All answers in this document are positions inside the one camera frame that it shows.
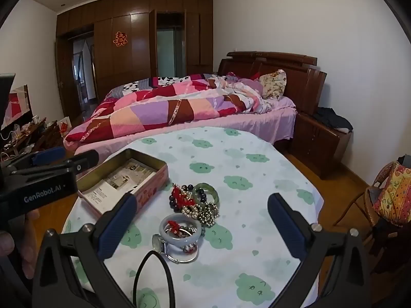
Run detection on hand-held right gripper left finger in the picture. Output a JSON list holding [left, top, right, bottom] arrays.
[[30, 192, 138, 308]]

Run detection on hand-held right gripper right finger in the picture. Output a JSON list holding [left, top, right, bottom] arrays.
[[267, 192, 373, 308]]

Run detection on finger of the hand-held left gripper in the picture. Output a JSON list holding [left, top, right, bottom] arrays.
[[10, 150, 99, 180], [6, 147, 66, 170]]

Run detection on silver cuff bracelet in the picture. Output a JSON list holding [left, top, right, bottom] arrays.
[[152, 233, 171, 255]]

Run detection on pink tin box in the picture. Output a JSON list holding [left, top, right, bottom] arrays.
[[76, 148, 169, 216]]

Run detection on white jade bangle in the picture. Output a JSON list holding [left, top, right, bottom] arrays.
[[160, 213, 203, 248]]

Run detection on thin silver bangle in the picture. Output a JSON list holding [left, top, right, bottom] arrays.
[[164, 244, 199, 264]]

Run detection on pearl bracelet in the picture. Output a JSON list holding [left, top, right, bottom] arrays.
[[181, 204, 201, 220]]

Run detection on green bead bracelet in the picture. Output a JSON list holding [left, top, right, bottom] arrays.
[[192, 183, 219, 205]]

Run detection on person's left hand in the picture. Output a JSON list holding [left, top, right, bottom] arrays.
[[0, 208, 41, 280]]

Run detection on wooden television cabinet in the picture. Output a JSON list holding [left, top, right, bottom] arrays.
[[0, 119, 61, 161]]

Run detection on red gift bag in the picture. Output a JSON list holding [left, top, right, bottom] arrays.
[[58, 116, 73, 137]]

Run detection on printed paper leaflet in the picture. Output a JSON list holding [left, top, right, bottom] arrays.
[[82, 158, 158, 215]]

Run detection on white green-patterned tablecloth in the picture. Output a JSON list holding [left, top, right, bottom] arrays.
[[61, 127, 325, 308]]

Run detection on television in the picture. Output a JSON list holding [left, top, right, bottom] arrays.
[[0, 85, 33, 130]]

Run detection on large red knot charm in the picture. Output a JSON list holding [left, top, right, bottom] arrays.
[[171, 186, 196, 206]]

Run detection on rattan chair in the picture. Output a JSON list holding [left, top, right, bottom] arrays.
[[334, 162, 411, 235]]

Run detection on patchwork quilt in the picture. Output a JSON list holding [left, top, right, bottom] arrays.
[[64, 74, 267, 143]]

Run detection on wooden nightstand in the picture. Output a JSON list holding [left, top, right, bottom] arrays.
[[291, 112, 354, 180]]

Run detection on colourful patterned cushion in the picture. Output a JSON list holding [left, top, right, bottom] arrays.
[[372, 162, 411, 228]]

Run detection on cow print blanket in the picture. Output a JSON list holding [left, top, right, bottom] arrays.
[[124, 76, 193, 92]]

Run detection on dark clothes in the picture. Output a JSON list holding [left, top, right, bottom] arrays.
[[313, 107, 354, 132]]

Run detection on brown wooden wardrobe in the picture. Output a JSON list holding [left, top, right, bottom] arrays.
[[55, 0, 214, 116]]

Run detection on bed with pink sheet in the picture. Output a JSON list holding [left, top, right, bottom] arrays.
[[64, 106, 297, 155]]

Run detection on floral pillow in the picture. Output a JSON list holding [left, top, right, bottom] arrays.
[[258, 70, 287, 100]]

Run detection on wooden headboard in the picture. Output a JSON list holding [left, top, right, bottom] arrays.
[[218, 51, 327, 116]]

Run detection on black cable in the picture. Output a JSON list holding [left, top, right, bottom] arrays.
[[132, 249, 176, 308]]

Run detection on dark bead bracelet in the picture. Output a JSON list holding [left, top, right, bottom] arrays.
[[169, 184, 208, 212]]

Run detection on pearl necklace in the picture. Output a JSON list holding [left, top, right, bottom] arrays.
[[196, 200, 220, 227]]

